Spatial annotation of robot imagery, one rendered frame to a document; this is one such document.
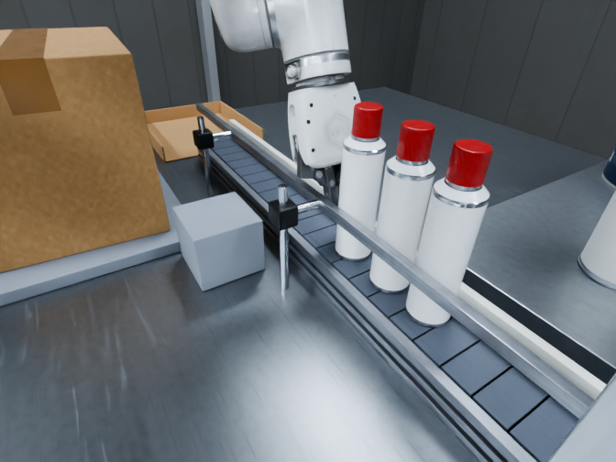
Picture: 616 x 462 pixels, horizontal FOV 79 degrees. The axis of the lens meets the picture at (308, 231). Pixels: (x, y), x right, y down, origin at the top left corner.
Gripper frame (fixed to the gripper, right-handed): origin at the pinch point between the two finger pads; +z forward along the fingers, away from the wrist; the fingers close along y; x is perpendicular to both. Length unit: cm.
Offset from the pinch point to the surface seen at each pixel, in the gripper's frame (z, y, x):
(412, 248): 4.5, 0.0, -14.0
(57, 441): 13.7, -38.7, -4.7
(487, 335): 8.0, -4.4, -26.4
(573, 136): 32, 265, 95
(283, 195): -3.2, -9.7, -3.4
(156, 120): -18, -7, 79
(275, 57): -53, 104, 209
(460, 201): -2.5, -1.6, -22.1
